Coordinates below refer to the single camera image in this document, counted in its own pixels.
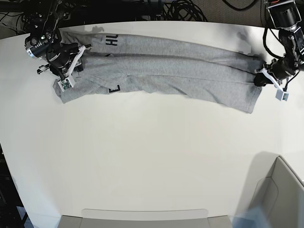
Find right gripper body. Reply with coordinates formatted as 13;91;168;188
37;43;81;76

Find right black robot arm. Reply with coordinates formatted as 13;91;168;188
24;0;84;79

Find coiled black cables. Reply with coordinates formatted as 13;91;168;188
155;0;209;22

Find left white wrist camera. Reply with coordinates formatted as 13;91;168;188
275;89;289;101

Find grey cardboard box right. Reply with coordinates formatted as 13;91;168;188
247;156;304;228

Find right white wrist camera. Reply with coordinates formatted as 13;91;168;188
58;76;76;92

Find grey cardboard box bottom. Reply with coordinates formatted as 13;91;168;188
58;209;232;228

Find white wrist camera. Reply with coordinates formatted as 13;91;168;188
275;89;289;101
58;76;76;92

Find grey cardboard box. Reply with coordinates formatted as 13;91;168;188
247;156;304;228
58;209;232;228

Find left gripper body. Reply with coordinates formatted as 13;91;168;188
255;58;299;85

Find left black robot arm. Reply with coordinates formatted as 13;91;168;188
254;0;304;91

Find grey T-shirt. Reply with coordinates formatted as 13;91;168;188
53;31;263;113

